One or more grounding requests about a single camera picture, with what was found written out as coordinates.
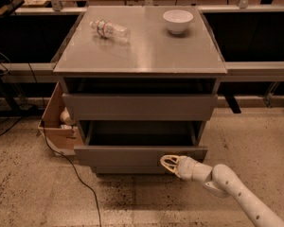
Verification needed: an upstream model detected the brown cardboard box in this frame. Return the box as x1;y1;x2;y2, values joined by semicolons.
38;83;83;156

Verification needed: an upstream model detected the grey metal rail frame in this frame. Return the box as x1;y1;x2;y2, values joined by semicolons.
0;5;284;83

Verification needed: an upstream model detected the white cup in box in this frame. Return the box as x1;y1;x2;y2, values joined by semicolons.
60;109;75;126

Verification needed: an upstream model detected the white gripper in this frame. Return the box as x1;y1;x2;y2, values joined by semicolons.
160;155;198;181

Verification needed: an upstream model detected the grey drawer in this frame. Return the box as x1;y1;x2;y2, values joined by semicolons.
62;78;219;122
74;121;207;173

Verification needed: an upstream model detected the clear plastic water bottle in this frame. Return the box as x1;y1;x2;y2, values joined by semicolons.
90;19;131;44

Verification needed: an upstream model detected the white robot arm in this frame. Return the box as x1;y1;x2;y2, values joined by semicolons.
160;155;284;227

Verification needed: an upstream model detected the black floor cable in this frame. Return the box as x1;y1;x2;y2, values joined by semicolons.
0;45;102;227

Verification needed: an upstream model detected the grey top drawer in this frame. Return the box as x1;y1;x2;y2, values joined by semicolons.
62;78;219;122

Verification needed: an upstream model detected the white ceramic bowl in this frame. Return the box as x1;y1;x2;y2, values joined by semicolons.
163;9;193;34

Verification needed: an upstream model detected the grey drawer cabinet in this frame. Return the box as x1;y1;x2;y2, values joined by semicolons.
54;6;226;174

